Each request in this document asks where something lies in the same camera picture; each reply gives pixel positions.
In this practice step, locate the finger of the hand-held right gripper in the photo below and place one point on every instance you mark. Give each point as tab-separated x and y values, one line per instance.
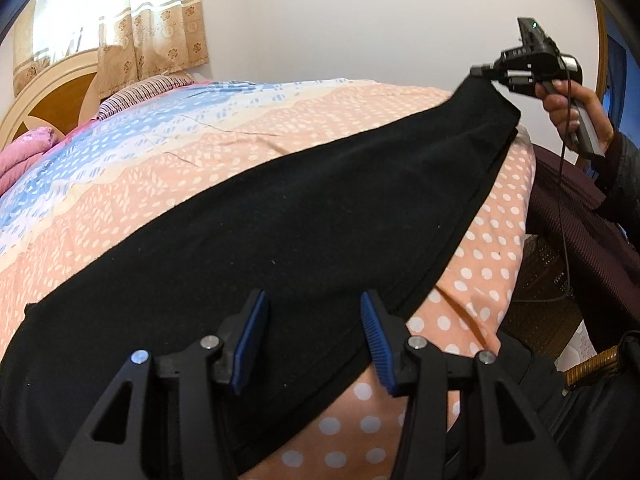
482	70

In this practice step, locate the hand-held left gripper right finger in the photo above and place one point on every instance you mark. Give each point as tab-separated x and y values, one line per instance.
376	347

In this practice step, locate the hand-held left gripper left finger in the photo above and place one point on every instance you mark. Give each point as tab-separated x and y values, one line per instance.
249	342

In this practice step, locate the black pants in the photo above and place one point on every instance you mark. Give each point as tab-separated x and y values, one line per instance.
300	210

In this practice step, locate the person's right forearm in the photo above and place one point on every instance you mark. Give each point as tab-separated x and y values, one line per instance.
625	175

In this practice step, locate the person's right hand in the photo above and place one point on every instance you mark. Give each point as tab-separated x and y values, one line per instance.
557	110

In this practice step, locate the wicker chair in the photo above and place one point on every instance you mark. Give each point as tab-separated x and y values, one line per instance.
540	310

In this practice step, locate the person's maroon clothing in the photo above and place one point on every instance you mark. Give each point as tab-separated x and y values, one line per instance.
590	250

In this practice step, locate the polka dot bedspread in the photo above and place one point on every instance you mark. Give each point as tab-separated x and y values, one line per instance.
150	170

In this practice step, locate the dark cloth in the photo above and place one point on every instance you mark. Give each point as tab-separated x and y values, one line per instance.
590	425

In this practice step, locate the striped pillow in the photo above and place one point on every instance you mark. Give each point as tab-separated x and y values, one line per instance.
135	92

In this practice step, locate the pink quilt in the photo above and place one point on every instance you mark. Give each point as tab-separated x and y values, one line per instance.
25	155

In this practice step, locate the wooden headboard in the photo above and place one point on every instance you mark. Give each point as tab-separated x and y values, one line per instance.
65	90

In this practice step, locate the beige patterned curtain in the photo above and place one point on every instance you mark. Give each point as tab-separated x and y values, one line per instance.
150	25

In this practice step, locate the wooden door frame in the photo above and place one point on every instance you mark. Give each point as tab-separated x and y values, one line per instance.
601	50

